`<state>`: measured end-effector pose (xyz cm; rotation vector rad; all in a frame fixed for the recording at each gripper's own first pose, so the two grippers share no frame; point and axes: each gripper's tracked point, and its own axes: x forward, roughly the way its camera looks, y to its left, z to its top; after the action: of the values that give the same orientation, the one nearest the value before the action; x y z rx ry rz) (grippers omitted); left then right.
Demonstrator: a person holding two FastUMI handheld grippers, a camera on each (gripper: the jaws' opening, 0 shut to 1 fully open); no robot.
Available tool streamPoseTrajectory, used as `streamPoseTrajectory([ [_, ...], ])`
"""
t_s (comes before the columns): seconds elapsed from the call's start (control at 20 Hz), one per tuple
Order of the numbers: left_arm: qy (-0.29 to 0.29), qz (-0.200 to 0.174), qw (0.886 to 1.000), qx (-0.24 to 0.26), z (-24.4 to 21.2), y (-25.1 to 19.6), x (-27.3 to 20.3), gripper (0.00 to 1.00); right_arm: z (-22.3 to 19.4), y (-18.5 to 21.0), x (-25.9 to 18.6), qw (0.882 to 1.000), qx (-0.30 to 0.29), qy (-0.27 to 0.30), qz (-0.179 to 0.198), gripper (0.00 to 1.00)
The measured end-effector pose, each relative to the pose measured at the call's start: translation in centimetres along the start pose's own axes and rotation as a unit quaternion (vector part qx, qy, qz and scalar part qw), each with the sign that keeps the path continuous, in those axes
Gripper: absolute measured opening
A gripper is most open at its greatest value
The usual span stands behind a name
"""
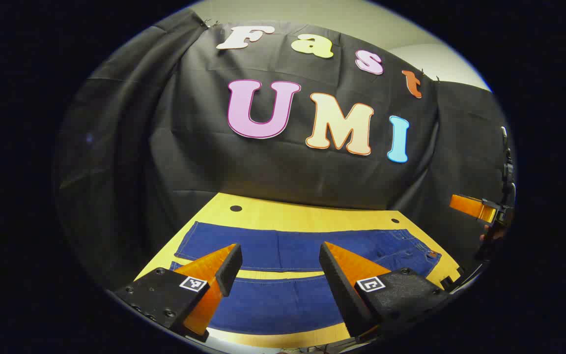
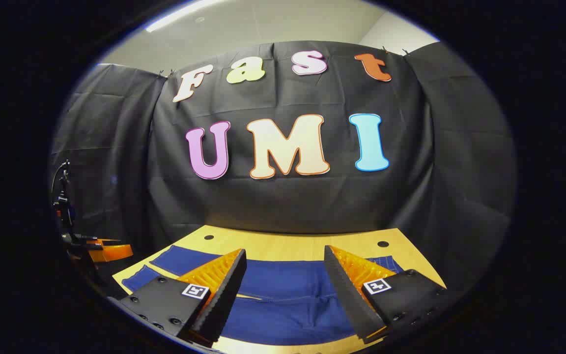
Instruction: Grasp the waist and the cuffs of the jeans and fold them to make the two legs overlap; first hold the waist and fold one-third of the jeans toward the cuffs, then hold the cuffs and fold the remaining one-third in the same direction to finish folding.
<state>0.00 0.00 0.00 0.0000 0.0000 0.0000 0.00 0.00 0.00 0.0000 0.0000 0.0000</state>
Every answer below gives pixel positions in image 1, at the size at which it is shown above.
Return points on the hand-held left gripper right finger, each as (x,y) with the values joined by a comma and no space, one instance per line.
(337,285)

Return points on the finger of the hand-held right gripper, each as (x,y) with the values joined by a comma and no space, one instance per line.
(469,205)

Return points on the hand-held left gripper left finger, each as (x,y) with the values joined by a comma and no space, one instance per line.
(230,270)

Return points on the blue denim jeans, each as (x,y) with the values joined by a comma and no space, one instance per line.
(288,250)

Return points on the black backdrop cloth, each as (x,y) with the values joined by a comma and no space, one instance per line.
(189,147)

